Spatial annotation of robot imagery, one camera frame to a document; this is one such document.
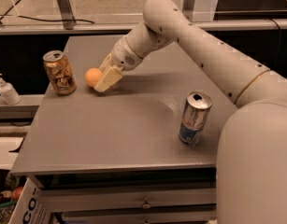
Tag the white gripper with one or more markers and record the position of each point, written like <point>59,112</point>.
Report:
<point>123,56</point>

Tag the orange fruit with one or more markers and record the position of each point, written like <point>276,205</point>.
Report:
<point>92,76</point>

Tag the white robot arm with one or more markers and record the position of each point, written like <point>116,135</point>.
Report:
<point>252,151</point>

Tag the orange soda can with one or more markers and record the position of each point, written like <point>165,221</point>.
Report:
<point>59,72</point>

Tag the silver blue energy drink can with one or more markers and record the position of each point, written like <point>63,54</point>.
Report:
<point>194,117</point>

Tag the grey drawer cabinet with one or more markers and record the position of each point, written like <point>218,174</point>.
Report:
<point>116,158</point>

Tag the white pump bottle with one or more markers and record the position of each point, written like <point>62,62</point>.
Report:
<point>8,92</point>

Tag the red round object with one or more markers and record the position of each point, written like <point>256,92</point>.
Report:
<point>16,193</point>

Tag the white cardboard box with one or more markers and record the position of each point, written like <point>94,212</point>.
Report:
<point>29,210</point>

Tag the metal railing frame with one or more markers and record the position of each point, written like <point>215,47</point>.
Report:
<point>29,17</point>

